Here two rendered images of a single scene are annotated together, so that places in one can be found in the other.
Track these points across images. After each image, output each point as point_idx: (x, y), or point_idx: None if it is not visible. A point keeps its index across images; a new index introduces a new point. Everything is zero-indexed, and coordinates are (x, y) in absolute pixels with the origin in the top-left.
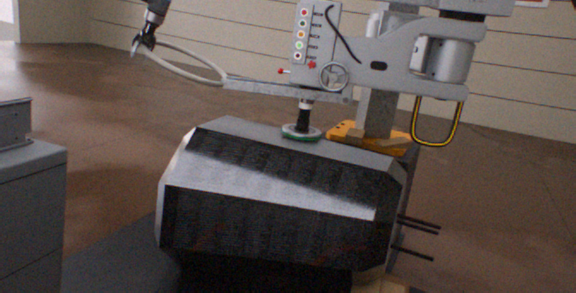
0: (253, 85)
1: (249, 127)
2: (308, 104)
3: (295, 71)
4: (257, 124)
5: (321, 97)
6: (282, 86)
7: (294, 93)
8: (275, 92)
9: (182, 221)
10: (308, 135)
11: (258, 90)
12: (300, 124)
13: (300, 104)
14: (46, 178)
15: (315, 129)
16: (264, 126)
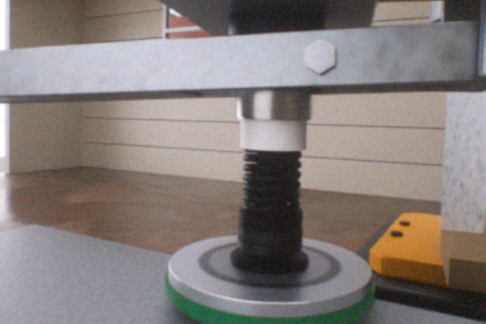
0: (3, 61)
1: (53, 266)
2: (282, 125)
3: None
4: (106, 251)
5: (353, 61)
6: (133, 43)
7: (197, 68)
8: (103, 76)
9: None
10: (299, 305)
11: (27, 82)
12: (254, 238)
13: (243, 133)
14: None
15: (335, 256)
16: (128, 256)
